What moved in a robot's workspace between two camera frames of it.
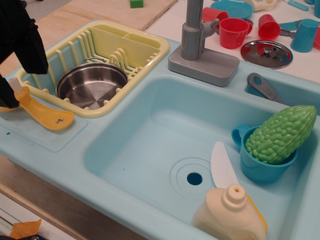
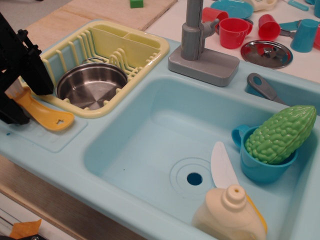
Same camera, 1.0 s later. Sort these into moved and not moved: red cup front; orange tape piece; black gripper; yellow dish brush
Moved: black gripper
Not moved: red cup front; orange tape piece; yellow dish brush
